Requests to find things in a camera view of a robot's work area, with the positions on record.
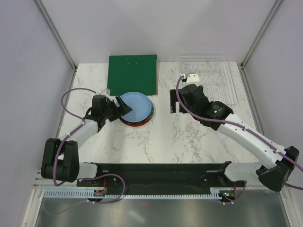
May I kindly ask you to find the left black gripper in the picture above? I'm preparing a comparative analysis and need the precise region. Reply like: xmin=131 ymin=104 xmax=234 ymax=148
xmin=102 ymin=96 xmax=132 ymax=122

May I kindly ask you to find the blue plate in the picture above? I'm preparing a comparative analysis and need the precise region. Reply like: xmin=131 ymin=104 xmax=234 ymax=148
xmin=121 ymin=92 xmax=152 ymax=123

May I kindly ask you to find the dark red plate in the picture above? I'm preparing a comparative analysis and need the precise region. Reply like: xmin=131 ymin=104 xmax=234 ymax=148
xmin=120 ymin=114 xmax=152 ymax=127

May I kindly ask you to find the red and teal floral plate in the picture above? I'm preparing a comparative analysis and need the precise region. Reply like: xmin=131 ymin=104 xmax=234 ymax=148
xmin=127 ymin=105 xmax=157 ymax=128

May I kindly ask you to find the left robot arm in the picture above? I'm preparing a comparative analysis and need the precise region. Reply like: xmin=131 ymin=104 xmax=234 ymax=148
xmin=41 ymin=95 xmax=133 ymax=186

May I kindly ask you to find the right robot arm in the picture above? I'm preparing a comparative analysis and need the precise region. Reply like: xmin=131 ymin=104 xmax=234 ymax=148
xmin=169 ymin=84 xmax=299 ymax=192

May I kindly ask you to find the clear dish rack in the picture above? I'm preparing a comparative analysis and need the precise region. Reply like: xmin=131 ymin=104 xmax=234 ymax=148
xmin=177 ymin=51 xmax=238 ymax=107

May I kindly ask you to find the green board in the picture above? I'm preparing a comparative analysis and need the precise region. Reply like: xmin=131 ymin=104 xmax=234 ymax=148
xmin=107 ymin=55 xmax=158 ymax=96

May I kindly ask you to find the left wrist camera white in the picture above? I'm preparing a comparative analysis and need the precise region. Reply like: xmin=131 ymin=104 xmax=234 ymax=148
xmin=99 ymin=88 xmax=110 ymax=96

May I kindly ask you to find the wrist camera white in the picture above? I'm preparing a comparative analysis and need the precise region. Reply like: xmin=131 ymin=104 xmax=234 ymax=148
xmin=99 ymin=88 xmax=110 ymax=96
xmin=181 ymin=72 xmax=200 ymax=86

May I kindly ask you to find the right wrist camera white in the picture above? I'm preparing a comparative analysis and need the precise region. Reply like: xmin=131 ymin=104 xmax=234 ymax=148
xmin=181 ymin=72 xmax=200 ymax=86

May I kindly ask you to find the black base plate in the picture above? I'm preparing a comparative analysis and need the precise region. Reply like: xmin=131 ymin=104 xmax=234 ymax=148
xmin=77 ymin=163 xmax=244 ymax=194

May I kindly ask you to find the left aluminium frame post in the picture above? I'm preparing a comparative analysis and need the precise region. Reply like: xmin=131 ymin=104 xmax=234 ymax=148
xmin=33 ymin=0 xmax=78 ymax=71

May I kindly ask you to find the aluminium frame post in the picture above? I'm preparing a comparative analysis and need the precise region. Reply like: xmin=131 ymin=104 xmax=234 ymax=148
xmin=33 ymin=0 xmax=78 ymax=71
xmin=241 ymin=0 xmax=285 ymax=69

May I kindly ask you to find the white cable duct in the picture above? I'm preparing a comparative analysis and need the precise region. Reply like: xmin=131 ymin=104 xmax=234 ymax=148
xmin=43 ymin=188 xmax=232 ymax=200

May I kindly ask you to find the right aluminium frame post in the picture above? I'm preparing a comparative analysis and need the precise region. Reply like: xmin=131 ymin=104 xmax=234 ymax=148
xmin=241 ymin=0 xmax=285 ymax=69

